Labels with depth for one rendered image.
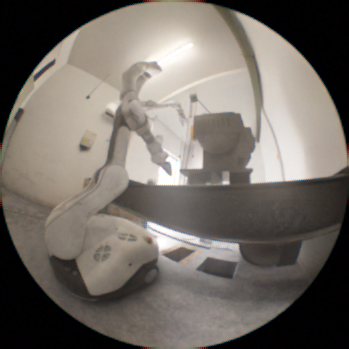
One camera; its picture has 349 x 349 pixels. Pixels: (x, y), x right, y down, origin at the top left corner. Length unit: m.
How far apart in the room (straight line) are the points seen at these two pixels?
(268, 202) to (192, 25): 2.41
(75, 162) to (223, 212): 2.13
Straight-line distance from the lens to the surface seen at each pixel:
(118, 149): 0.61
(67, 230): 0.51
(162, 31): 2.37
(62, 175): 2.12
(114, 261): 0.46
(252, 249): 1.05
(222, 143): 0.96
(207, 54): 2.36
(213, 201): 0.54
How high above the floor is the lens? 0.57
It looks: 14 degrees up
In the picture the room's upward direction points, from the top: 7 degrees clockwise
